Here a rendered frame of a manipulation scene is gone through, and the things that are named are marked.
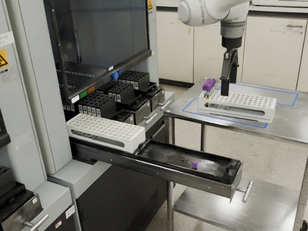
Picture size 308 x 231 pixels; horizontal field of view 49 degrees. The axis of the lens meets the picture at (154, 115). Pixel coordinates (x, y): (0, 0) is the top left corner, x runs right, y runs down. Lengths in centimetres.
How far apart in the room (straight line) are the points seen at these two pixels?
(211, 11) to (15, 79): 62
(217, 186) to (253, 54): 241
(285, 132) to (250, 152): 137
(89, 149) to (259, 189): 99
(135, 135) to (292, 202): 97
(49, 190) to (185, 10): 73
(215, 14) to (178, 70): 258
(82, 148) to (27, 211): 32
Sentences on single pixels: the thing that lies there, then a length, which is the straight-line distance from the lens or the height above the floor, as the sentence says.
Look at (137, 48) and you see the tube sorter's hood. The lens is 154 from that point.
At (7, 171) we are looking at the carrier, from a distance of 108.
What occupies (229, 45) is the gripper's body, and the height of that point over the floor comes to 111.
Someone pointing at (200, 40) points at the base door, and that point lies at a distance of 347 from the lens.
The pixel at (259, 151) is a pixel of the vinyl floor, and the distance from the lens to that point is 270.
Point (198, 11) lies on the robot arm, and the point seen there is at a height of 126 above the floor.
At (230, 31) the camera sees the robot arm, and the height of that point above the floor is 116.
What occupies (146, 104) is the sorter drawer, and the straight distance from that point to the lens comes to 153.
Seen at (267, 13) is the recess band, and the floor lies 84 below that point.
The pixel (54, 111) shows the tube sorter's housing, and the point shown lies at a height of 97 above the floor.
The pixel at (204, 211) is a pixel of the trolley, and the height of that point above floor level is 28.
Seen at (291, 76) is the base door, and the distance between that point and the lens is 335.
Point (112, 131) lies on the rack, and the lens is 121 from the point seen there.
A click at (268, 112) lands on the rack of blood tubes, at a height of 87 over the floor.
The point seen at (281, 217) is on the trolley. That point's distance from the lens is 175.
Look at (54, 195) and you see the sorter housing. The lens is 117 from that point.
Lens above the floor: 146
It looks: 28 degrees down
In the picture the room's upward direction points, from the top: 3 degrees counter-clockwise
